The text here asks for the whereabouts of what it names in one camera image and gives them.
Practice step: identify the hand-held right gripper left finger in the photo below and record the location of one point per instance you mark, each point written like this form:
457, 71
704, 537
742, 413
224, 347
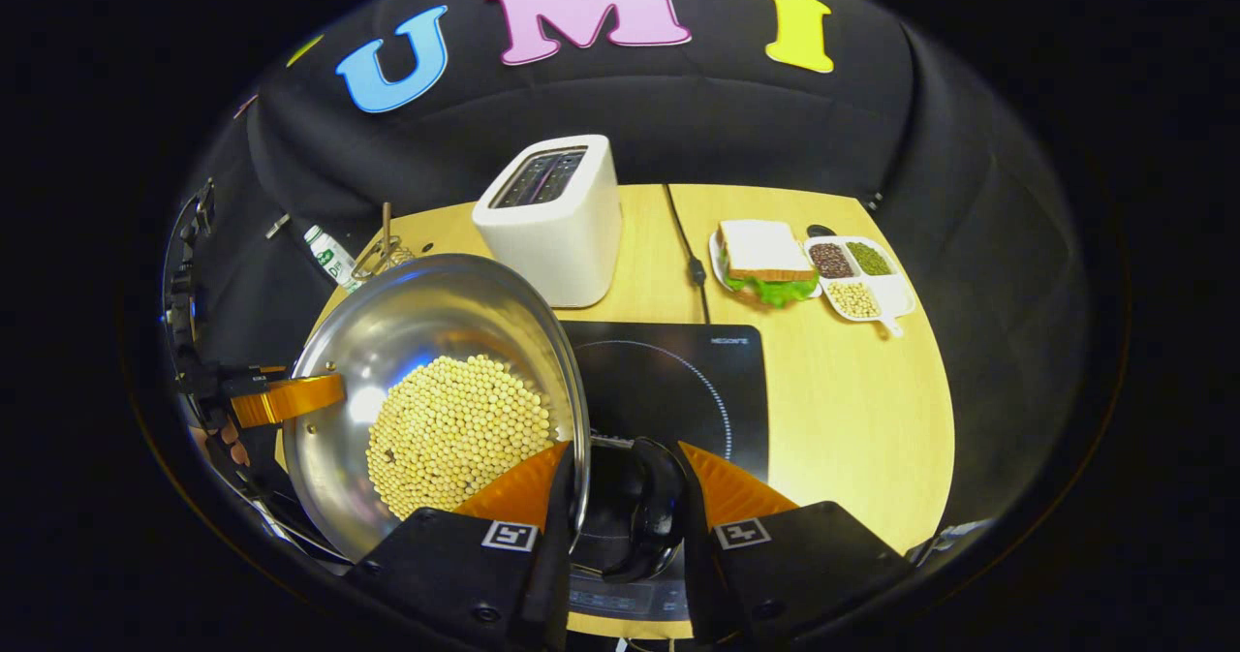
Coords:
552, 584

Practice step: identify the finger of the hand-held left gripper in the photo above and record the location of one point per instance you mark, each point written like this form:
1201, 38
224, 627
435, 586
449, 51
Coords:
291, 398

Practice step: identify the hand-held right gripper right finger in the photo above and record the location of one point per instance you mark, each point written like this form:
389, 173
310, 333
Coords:
699, 574

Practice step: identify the stainless steel pot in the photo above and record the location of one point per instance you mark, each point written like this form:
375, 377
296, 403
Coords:
426, 313

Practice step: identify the pile of yellow soybeans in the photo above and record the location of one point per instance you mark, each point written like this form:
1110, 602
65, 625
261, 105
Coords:
455, 429

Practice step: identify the black induction cooktop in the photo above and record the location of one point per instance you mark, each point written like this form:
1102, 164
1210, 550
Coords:
668, 381

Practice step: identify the silver cloth clip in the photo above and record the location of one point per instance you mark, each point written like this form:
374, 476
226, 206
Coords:
278, 226

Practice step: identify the white plastic drink bottle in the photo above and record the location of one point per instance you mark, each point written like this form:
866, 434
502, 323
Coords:
329, 257

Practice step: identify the glass utensil holder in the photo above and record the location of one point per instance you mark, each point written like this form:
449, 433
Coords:
387, 261

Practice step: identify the white sandwich plate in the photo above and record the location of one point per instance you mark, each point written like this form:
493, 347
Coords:
715, 257

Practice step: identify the white toaster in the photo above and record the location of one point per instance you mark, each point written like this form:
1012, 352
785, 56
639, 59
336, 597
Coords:
572, 245

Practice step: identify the toast lettuce sandwich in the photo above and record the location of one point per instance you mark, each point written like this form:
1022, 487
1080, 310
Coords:
765, 250

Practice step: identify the white divided bean dish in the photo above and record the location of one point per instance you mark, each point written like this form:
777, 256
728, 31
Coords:
891, 294

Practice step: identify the black backdrop cloth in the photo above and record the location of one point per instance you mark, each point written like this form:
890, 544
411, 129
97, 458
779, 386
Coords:
678, 119

